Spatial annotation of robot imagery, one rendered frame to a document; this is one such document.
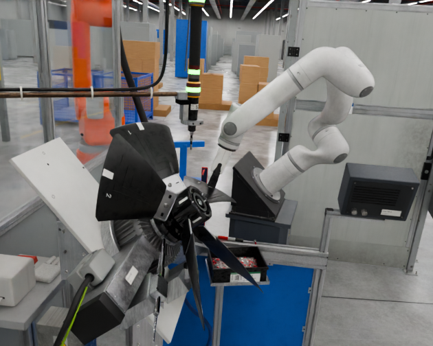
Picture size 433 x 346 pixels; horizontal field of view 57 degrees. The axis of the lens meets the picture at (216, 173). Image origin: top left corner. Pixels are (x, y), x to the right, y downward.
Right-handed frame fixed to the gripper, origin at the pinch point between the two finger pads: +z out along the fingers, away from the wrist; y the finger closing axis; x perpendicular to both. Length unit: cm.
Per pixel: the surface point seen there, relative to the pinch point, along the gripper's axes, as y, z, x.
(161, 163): 25.2, -8.8, -17.7
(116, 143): 51, -19, -26
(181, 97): 27.8, -31.5, -18.1
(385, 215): -9, -11, 69
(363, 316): -89, 83, 127
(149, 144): 21.4, -11.9, -23.9
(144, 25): -978, 12, -332
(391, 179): -6, -26, 63
